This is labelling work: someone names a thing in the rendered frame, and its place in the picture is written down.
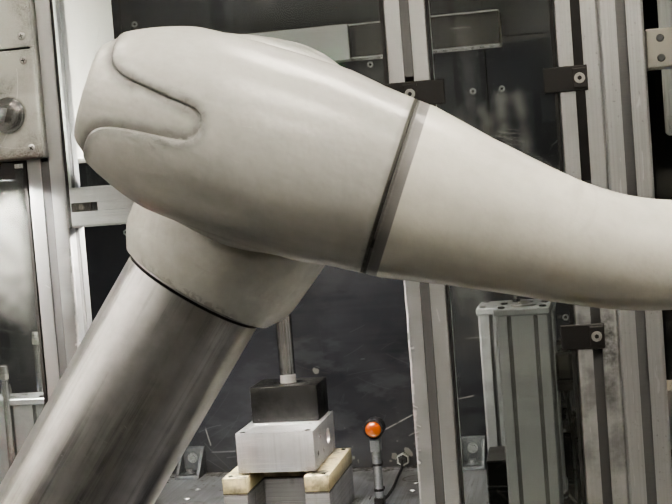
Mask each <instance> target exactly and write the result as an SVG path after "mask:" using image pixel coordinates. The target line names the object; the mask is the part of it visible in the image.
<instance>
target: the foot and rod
mask: <svg viewBox="0 0 672 504"><path fill-rule="evenodd" d="M276 333H277V345H278V358H279V371H280V379H266V380H261V381H260V382H258V383H257V384H255V385H254V386H252V387H251V388H250V397H251V409H252V422H253V423H271V422H295V421H319V420H320V419H321V418H322V417H323V416H324V415H325V414H326V413H327V412H328V411H329V409H328V396H327V383H326V377H308V378H296V371H295V359H294V346H293V334H292V321H291V313H290V314H289V315H288V316H287V317H285V318H283V319H282V320H280V321H279V322H277V323H276Z"/></svg>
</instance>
